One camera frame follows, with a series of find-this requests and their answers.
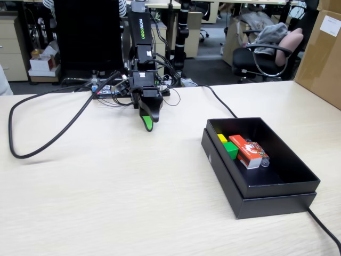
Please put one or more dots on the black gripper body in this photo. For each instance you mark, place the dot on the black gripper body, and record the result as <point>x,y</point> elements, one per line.
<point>144,80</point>

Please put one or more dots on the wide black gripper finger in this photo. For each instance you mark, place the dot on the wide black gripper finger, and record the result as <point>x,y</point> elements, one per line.
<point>153,106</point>

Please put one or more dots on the green-padded black gripper finger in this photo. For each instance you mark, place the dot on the green-padded black gripper finger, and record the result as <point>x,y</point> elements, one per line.
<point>147,124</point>

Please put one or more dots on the yellow cube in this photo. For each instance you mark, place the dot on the yellow cube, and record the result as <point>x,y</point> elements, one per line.
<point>222,138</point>

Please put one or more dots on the green cube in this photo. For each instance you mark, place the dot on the green cube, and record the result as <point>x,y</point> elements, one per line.
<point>230,150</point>

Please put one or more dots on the red and white carton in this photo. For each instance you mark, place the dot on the red and white carton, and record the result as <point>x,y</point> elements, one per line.
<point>245,152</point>

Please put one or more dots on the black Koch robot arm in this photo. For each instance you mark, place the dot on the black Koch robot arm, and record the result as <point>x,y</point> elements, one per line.
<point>141,29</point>

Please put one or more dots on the flat white box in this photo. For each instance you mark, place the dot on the flat white box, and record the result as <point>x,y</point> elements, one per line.
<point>45,72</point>

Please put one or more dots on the white cardboard box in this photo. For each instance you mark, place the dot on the white cardboard box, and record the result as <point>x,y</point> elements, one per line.
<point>40,64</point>

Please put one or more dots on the black open box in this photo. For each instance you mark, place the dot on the black open box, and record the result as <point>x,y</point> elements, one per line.
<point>266,208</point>

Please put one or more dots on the open black box tray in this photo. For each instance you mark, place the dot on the open black box tray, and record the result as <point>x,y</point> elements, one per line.
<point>282,188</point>

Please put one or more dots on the large cardboard box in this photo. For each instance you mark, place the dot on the large cardboard box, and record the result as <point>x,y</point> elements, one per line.
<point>319,66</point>

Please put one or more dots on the cardboard box without label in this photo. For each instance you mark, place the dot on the cardboard box without label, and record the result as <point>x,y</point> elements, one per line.
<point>330,4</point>

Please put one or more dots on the clear-cased controller board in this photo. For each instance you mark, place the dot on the clear-cased controller board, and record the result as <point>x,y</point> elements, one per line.
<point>106,91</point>

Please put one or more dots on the plain beige cabinet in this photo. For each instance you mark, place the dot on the plain beige cabinet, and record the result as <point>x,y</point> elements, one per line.
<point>193,34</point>

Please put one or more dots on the black computer monitor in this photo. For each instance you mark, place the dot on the black computer monitor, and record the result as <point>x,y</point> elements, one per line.
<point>88,34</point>

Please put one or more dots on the person in striped shirt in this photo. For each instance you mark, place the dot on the person in striped shirt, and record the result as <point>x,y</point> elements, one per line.
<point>122,8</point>

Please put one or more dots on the beige desk top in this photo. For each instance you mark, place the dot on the beige desk top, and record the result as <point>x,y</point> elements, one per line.
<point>160,4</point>

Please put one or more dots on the black office chair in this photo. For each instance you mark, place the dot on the black office chair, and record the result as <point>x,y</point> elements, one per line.
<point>245,57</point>

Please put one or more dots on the small candy packet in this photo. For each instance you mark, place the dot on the small candy packet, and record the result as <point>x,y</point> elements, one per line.
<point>265,162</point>

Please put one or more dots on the beige drawer cabinet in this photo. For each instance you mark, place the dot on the beige drawer cabinet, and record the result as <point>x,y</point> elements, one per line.
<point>12,53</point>

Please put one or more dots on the grey garment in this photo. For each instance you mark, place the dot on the grey garment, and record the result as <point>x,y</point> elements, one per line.
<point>271,34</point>

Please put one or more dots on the person in white shirt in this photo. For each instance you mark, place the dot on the person in white shirt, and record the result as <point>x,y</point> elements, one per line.
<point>4,82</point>

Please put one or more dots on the pink cushion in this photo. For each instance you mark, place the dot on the pink cushion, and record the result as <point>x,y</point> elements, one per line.
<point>289,45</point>

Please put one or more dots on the white shipping label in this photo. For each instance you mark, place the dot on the white shipping label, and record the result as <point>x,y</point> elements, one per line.
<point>330,25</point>

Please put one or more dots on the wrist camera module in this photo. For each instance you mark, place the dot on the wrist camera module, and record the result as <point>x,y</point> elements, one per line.
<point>122,88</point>

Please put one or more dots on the beige pedestal cabinet with lock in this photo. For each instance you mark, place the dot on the beige pedestal cabinet with lock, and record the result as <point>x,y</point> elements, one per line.
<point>161,45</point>

